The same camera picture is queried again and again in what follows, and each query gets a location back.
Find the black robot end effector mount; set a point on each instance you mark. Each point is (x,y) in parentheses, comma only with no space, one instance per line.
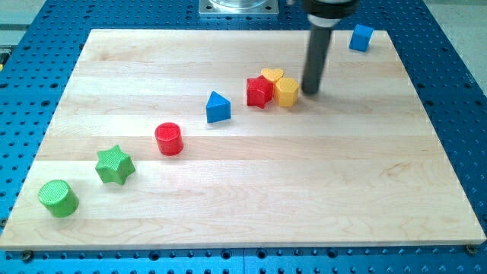
(328,13)

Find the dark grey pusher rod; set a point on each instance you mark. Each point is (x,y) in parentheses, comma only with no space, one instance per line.
(317,50)

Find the red star block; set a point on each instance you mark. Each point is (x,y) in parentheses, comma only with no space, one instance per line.
(259,91)

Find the green star block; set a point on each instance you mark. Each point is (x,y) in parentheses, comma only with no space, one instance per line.
(114,165)

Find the blue cube block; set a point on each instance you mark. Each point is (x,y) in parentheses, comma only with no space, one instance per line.
(361,37)

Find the yellow heart block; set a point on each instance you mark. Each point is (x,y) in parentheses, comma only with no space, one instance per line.
(272,74)

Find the yellow hexagon block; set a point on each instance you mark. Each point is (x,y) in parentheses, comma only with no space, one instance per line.
(286,92)

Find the blue triangle block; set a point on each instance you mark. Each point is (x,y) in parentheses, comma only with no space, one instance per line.
(218,108)

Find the red cylinder block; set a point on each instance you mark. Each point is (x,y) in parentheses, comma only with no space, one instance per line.
(169,139)

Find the wooden board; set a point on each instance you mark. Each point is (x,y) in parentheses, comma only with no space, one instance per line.
(358,165)

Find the green cylinder block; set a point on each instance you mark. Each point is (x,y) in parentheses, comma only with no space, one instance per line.
(58,198)

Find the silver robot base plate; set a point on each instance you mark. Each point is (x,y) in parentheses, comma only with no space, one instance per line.
(216,7)

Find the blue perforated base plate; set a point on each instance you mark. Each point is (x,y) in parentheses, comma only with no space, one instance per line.
(54,35)

